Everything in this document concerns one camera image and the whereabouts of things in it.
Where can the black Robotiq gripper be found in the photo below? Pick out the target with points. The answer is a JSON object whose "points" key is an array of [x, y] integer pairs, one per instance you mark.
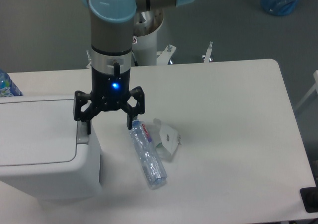
{"points": [[111, 90]]}

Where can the white push-lid trash can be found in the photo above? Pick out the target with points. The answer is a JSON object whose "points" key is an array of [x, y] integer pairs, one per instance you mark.
{"points": [[44, 152]]}

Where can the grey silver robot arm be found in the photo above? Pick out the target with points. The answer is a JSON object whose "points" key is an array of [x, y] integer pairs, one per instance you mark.
{"points": [[112, 30]]}

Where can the clear crushed plastic bottle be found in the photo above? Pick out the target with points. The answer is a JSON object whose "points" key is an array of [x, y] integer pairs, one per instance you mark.
{"points": [[150, 161]]}

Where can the white crumpled paper carton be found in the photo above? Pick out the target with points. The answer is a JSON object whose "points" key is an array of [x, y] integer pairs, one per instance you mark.
{"points": [[166, 139]]}

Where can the blue labelled bottle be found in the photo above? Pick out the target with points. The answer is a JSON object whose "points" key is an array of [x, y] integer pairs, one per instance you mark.
{"points": [[7, 87]]}

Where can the black clamp device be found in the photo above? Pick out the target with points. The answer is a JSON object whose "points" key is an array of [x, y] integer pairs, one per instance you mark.
{"points": [[310, 199]]}

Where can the white frame at right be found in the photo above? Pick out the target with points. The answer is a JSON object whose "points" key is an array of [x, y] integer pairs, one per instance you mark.
{"points": [[309, 96]]}

